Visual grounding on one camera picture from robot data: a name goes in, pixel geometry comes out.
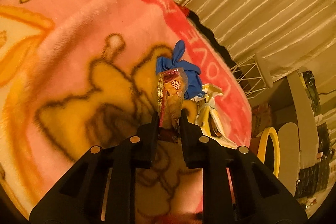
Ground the white wire side stool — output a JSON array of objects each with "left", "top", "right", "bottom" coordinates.
[{"left": 231, "top": 53, "right": 273, "bottom": 99}]

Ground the yellow rimmed black trash bin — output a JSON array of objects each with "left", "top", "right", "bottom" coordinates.
[{"left": 256, "top": 127, "right": 280, "bottom": 177}]

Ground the cream striped satin curtain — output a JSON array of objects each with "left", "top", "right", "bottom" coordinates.
[{"left": 175, "top": 0, "right": 335, "bottom": 80}]

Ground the yellow white snack bag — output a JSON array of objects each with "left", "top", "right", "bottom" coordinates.
[{"left": 191, "top": 84, "right": 238, "bottom": 149}]

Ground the pink cartoon fleece blanket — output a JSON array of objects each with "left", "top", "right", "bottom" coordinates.
[{"left": 1, "top": 0, "right": 251, "bottom": 218}]

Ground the white dressing table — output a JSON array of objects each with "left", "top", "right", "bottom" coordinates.
[{"left": 286, "top": 71, "right": 319, "bottom": 169}]

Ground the white chair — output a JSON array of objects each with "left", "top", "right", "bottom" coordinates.
[{"left": 278, "top": 122, "right": 300, "bottom": 196}]

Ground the orange noodle snack packet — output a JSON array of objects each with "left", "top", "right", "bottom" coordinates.
[{"left": 157, "top": 68, "right": 188, "bottom": 143}]

